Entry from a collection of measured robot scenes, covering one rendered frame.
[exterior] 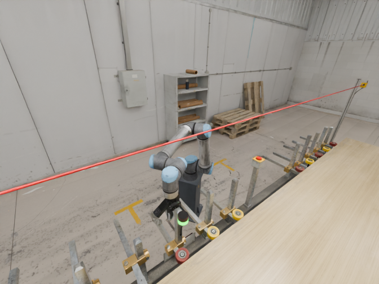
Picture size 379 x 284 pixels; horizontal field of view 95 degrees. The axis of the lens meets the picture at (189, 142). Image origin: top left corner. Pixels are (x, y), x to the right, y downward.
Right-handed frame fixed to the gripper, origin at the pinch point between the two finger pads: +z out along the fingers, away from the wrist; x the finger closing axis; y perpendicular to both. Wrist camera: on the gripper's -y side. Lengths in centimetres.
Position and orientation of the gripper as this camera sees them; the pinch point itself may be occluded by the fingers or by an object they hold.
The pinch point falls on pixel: (168, 219)
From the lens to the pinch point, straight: 121.1
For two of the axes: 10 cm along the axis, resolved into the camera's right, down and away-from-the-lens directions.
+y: 8.0, -2.6, 5.4
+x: -6.0, -3.8, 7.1
